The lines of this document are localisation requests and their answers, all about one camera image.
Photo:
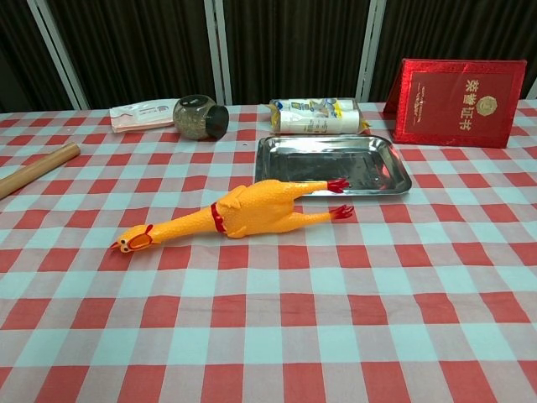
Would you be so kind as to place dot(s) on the orange rubber chicken toy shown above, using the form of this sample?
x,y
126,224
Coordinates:
x,y
251,205

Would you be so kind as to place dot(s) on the stainless steel rectangular tray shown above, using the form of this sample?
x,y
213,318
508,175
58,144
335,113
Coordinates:
x,y
327,163

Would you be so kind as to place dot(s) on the red white checkered tablecloth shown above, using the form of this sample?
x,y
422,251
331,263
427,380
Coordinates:
x,y
268,315

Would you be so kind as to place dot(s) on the glass jar with black lid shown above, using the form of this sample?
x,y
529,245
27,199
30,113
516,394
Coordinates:
x,y
193,117

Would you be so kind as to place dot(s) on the pink white wet wipes pack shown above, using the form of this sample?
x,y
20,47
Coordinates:
x,y
138,115

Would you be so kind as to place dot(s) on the red certificate folder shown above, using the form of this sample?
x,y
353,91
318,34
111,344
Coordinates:
x,y
453,105

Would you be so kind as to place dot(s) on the wooden rolling stick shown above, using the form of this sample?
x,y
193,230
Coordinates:
x,y
38,168

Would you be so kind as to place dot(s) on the white partition frame post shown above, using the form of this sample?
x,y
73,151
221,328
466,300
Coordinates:
x,y
530,90
371,50
218,50
58,50

